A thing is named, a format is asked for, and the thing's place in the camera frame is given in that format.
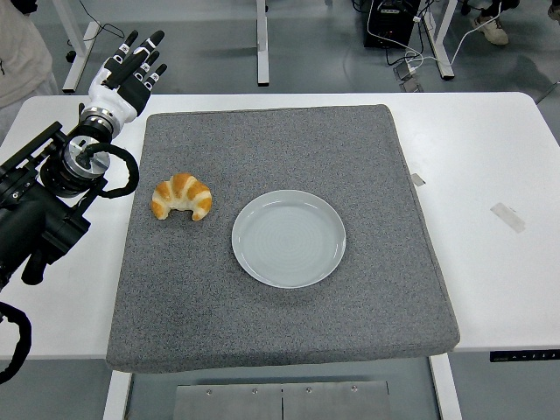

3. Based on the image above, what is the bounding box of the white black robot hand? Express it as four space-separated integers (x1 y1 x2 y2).
87 29 170 128

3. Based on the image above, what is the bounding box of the golden croissant bread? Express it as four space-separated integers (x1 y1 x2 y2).
150 172 214 222

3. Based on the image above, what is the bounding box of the round grey plate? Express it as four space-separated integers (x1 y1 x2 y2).
231 188 347 290

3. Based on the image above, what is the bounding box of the grey metal plate with screws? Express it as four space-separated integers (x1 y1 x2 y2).
173 380 392 420

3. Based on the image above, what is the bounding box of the white background table leg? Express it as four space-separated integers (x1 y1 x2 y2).
62 0 102 95
421 0 457 81
255 0 270 88

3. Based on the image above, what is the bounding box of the person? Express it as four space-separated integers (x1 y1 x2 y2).
0 0 59 110

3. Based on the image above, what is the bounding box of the grey fabric mat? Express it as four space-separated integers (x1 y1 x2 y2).
105 103 461 375

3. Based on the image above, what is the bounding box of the black electronics box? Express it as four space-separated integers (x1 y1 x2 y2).
363 0 422 50

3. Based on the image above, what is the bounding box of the large clear tape piece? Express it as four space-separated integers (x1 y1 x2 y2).
489 201 527 234

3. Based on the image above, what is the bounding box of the black table control panel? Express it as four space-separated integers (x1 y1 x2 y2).
489 349 560 363

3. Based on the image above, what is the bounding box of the white cable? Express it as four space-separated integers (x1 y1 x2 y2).
366 0 504 71

